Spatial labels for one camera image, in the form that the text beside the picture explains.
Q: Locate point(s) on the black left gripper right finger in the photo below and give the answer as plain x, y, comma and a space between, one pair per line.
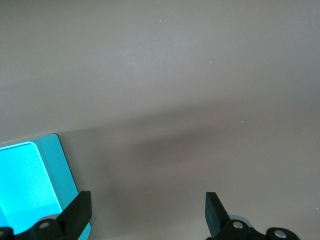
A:
216, 220

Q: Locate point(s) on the brown table cover sheet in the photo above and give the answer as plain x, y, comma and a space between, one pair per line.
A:
160, 75

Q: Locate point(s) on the cyan plastic bin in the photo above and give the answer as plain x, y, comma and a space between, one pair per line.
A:
25, 175

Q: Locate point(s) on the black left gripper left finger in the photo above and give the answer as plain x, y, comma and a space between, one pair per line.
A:
75, 217

